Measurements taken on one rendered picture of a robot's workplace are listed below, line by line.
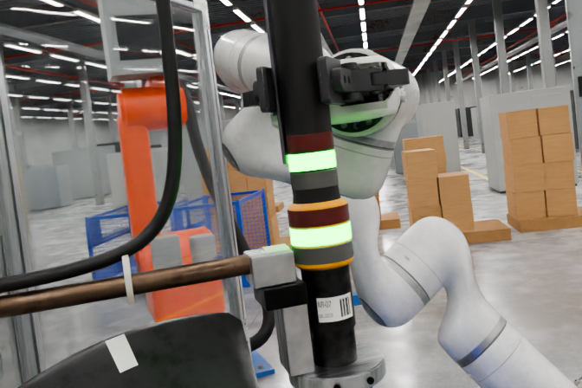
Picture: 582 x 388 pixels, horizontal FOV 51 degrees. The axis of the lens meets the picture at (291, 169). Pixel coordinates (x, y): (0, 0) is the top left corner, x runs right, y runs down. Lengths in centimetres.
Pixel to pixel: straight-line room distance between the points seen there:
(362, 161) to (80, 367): 33
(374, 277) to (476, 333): 20
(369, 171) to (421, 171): 734
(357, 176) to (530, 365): 63
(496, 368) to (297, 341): 76
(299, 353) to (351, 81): 19
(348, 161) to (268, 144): 42
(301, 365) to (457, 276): 74
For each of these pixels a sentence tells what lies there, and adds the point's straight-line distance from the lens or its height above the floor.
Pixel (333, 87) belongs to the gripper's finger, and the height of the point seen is 163.
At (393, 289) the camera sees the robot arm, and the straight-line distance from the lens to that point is 112.
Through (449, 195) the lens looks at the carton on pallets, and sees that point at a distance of 804.
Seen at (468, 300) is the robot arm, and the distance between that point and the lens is 114.
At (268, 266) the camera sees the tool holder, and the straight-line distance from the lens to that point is 41.
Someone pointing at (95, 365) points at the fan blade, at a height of 143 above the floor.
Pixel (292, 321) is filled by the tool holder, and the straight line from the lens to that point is 43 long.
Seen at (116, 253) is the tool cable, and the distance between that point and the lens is 41.
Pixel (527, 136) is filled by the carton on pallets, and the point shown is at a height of 124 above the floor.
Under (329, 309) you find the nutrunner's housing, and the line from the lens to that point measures 43.
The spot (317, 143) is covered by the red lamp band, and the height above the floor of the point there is 159.
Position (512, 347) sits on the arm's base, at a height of 119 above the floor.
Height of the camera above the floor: 160
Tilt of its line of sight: 3 degrees down
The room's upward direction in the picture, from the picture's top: 7 degrees counter-clockwise
